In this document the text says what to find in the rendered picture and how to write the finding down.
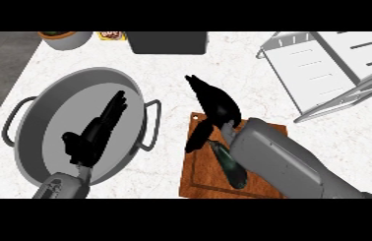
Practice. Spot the brown wooden cutting board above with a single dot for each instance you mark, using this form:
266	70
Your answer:
205	179

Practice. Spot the dark grey box appliance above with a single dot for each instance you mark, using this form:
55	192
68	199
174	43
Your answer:
167	41

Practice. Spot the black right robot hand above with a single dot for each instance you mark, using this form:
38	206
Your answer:
215	102

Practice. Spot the dark green eggplant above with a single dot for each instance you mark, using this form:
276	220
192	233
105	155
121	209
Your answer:
232	169

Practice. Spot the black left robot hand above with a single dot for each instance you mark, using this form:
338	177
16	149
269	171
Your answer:
96	130

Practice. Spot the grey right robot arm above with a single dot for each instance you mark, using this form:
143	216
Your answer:
285	163

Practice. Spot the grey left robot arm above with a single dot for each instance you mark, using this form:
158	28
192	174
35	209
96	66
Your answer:
65	182

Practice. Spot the grey pot with brown rim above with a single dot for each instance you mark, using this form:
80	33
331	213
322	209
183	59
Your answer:
63	40

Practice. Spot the yellow printed box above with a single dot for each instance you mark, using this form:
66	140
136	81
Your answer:
111	35

